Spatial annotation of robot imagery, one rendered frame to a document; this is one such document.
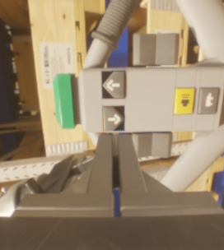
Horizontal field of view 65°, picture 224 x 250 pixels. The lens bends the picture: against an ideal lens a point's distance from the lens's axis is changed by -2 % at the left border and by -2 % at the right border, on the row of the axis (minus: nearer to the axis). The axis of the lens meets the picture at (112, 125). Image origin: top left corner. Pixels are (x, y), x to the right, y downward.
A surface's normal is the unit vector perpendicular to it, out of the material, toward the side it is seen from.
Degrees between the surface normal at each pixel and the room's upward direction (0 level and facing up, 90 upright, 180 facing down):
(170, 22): 90
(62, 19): 90
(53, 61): 90
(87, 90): 74
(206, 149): 68
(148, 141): 91
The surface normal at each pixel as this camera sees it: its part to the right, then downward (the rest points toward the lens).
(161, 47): -0.29, 0.28
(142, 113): 0.00, 0.28
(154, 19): 0.27, 0.26
